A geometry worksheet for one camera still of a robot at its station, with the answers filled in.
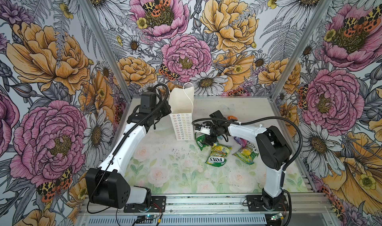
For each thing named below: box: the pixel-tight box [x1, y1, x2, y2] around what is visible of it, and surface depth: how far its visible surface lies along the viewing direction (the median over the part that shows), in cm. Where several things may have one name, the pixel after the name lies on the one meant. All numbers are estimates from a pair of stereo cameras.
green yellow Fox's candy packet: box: [204, 143, 233, 168], surface depth 87 cm
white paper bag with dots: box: [169, 86, 195, 141], surface depth 89 cm
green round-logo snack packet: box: [194, 131, 209, 151], surface depth 94 cm
